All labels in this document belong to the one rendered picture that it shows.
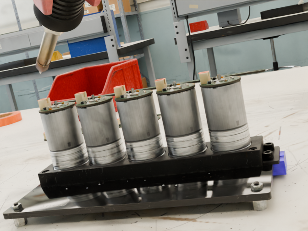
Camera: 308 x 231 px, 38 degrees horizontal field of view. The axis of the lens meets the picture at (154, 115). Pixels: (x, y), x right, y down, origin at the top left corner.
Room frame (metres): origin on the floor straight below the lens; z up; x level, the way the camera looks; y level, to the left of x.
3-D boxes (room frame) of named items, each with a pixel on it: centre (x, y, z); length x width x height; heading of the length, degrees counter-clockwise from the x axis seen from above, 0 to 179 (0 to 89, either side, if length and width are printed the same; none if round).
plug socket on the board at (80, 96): (0.30, 0.04, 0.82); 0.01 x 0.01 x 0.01; 72
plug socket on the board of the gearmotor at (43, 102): (0.30, 0.07, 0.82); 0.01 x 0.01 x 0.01; 72
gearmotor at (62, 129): (0.30, 0.06, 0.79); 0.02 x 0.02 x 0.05
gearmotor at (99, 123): (0.29, 0.04, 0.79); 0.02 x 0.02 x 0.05
